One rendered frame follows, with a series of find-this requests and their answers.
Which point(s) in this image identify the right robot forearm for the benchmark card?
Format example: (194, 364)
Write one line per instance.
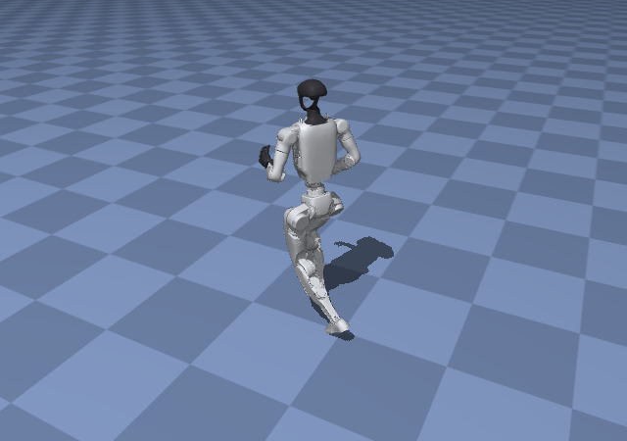
(340, 166)

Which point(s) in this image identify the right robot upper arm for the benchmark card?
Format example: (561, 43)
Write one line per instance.
(348, 142)

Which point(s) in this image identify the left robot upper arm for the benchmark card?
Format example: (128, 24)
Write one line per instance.
(286, 137)

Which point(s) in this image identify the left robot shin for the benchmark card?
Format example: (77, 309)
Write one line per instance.
(315, 288)

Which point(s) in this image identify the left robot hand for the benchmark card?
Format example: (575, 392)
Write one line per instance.
(265, 157)

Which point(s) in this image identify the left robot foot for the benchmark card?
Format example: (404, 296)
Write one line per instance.
(340, 326)

